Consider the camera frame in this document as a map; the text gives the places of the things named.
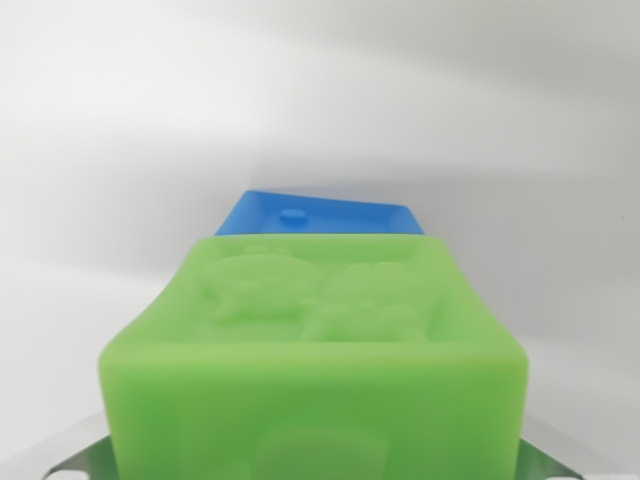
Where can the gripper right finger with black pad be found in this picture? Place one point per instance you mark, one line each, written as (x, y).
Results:
(545, 462)

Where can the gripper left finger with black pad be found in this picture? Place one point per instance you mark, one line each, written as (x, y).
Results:
(85, 462)

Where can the green embossed cube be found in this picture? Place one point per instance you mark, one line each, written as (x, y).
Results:
(310, 390)

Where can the blue embossed cube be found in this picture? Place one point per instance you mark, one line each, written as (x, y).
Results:
(345, 217)

